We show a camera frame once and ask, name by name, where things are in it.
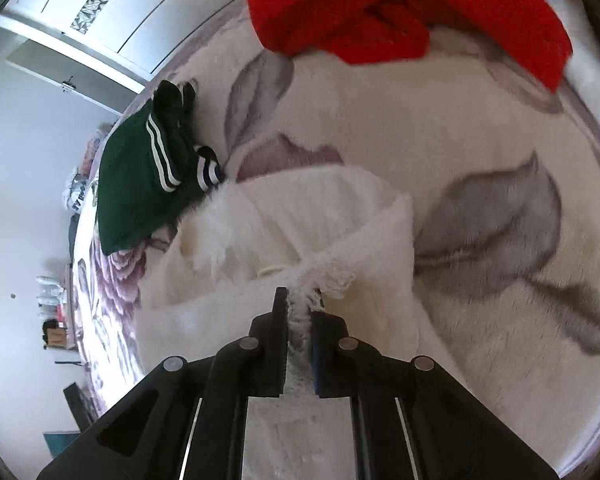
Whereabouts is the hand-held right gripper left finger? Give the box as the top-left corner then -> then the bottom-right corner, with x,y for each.
36,287 -> 288,480

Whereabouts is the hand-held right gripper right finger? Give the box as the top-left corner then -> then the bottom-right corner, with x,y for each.
309,288 -> 561,480

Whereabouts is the white fluffy garment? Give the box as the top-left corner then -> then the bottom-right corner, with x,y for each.
137,165 -> 463,480

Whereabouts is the green white-striped garment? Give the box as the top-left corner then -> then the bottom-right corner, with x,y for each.
96,80 -> 227,256

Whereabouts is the cardboard box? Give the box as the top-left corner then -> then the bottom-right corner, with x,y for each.
42,321 -> 79,351

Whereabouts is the floral blanket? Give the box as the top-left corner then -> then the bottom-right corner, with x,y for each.
70,0 -> 600,480

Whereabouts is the teal box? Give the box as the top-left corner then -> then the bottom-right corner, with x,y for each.
43,430 -> 82,461

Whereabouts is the white printed bag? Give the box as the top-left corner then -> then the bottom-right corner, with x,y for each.
62,172 -> 99,217

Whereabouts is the red fleece garment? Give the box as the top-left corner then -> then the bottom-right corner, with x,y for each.
242,0 -> 575,94

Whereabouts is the white wardrobe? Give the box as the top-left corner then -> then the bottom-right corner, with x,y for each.
5,0 -> 247,113

